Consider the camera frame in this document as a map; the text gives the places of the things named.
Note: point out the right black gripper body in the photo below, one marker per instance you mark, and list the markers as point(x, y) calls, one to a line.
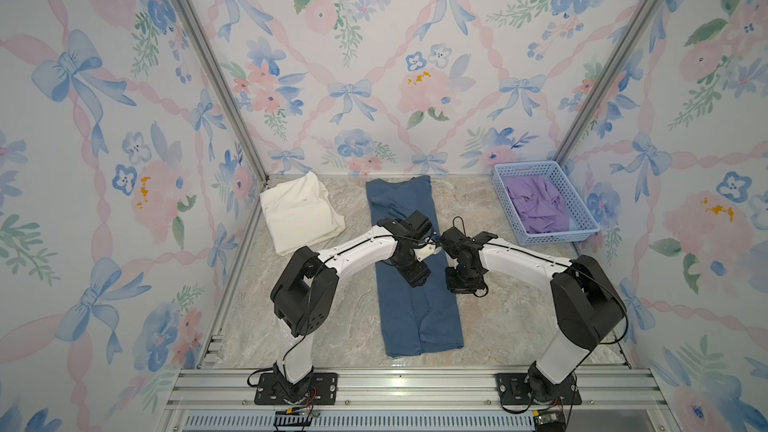
point(458, 280)

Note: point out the white t-shirt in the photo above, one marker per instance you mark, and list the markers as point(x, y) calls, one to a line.
point(299, 213)

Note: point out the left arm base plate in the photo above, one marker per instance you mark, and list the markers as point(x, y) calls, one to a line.
point(273, 389)

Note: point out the purple t-shirt in basket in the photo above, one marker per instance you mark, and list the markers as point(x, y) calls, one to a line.
point(539, 204)

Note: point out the left aluminium corner post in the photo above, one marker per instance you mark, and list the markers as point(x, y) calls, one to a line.
point(212, 69)

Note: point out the right aluminium corner post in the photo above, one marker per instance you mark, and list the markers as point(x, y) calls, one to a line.
point(624, 48)

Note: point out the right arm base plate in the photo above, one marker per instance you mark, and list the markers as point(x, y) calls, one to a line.
point(524, 389)

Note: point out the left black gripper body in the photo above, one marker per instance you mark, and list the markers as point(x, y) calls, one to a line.
point(413, 270)

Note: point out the light blue plastic basket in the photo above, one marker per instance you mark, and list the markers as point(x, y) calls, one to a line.
point(581, 223)

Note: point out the aluminium front rail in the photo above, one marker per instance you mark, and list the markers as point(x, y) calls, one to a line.
point(613, 398)

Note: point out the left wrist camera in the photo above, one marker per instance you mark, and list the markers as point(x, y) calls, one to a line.
point(425, 251)

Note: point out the blue t-shirt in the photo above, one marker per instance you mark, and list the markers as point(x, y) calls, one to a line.
point(420, 320)

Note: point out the aluminium corner post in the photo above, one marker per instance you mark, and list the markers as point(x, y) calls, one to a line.
point(624, 48)
point(212, 69)

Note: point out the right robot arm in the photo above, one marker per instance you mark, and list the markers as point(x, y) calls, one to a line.
point(586, 304)

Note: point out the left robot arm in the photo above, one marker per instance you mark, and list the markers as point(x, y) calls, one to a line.
point(304, 293)

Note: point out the small green circuit board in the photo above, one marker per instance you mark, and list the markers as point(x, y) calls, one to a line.
point(550, 421)

